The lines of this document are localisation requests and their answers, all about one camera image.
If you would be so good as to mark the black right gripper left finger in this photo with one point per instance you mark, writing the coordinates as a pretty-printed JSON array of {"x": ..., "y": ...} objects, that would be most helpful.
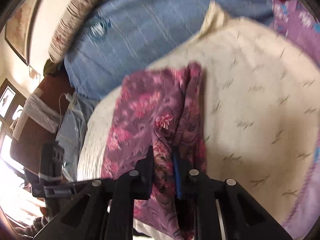
[{"x": 95, "y": 209}]

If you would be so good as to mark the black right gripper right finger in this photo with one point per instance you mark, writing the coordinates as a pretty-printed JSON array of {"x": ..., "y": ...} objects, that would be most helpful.
[{"x": 220, "y": 209}]

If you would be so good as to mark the purple pink floral garment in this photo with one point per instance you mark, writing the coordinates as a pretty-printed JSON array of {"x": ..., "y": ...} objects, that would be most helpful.
[{"x": 158, "y": 109}]

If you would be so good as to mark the brown wooden headboard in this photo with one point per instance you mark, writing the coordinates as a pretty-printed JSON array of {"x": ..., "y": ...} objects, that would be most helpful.
[{"x": 28, "y": 136}]

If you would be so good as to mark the cream patterned quilt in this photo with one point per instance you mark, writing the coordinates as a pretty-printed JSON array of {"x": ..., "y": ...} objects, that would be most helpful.
[{"x": 259, "y": 101}]

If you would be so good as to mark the blue plaid pillow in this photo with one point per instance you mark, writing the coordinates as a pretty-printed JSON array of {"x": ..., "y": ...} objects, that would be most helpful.
[{"x": 120, "y": 37}]

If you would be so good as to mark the beige striped floral bolster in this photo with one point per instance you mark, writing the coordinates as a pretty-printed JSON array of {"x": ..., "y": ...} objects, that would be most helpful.
[{"x": 71, "y": 21}]

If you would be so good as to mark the lilac floral bedsheet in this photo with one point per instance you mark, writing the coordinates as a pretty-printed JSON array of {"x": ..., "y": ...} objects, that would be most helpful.
[{"x": 293, "y": 20}]

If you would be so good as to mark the framed wall picture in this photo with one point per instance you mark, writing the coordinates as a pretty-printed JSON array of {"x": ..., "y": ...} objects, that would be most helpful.
[{"x": 17, "y": 29}]

